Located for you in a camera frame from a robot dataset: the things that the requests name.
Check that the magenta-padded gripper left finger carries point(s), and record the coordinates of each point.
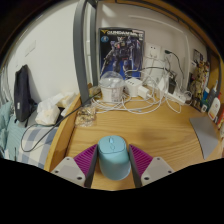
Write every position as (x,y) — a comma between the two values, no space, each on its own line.
(66,170)

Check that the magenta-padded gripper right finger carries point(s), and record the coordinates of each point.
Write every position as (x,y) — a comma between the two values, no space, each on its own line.
(156,170)

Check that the light blue computer mouse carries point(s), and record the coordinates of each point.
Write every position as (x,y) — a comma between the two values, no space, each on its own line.
(114,160)

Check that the grey mouse pad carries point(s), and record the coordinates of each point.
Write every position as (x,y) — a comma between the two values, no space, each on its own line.
(206,135)

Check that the blue plaid bed sheet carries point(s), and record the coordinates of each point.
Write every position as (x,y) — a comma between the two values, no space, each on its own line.
(38,143)

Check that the clear snack bag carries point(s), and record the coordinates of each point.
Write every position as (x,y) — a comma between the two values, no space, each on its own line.
(85,116)

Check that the white crumpled plastic bag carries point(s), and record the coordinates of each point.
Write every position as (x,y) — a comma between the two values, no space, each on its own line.
(48,113)

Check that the teal quilt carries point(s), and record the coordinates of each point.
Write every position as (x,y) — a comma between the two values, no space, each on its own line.
(6,126)

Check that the white power strip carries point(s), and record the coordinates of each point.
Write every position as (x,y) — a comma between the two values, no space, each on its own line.
(176,97)

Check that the white charger block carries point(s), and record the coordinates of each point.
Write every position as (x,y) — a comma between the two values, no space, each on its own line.
(144,92)

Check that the white red-pump lotion bottle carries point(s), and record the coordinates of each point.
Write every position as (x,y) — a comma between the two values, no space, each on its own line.
(214,108)

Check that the black bag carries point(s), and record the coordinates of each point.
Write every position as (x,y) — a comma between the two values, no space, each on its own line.
(23,96)

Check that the black power adapter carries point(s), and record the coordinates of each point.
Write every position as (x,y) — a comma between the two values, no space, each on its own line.
(172,85)

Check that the white multiport charger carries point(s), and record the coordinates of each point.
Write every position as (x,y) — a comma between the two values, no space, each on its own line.
(132,86)

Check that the clear dome-lidded plastic cup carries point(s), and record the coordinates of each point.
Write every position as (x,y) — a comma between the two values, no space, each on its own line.
(112,88)

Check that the blue robot model kit box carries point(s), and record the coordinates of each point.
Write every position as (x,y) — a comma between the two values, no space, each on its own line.
(121,53)

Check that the white wall socket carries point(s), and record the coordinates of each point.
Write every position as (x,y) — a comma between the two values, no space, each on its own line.
(153,51)

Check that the grey metal shelf frame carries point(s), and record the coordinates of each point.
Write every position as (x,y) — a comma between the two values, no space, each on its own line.
(80,46)

